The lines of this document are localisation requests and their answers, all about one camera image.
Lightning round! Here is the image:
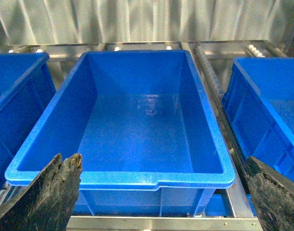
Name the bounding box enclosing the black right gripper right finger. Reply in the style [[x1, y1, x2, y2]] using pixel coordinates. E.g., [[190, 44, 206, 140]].
[[245, 156, 294, 231]]

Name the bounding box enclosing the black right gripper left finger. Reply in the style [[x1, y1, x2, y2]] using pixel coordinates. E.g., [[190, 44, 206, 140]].
[[0, 153, 82, 231]]

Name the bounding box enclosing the blue right plastic bin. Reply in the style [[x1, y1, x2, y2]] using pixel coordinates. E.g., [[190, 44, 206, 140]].
[[222, 57, 294, 182]]

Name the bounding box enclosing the blue plastic bin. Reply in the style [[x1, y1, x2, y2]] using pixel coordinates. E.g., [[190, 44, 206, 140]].
[[0, 53, 56, 190], [222, 57, 294, 182], [5, 50, 235, 217]]

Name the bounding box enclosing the blue middle plastic bin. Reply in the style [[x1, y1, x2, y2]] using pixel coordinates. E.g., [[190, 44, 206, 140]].
[[5, 50, 235, 217]]

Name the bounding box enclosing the blue left plastic bin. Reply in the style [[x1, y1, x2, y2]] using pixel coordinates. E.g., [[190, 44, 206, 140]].
[[0, 53, 56, 190]]

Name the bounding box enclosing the metal rack frame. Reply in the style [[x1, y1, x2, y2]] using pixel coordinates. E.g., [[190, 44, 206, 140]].
[[0, 40, 286, 231]]

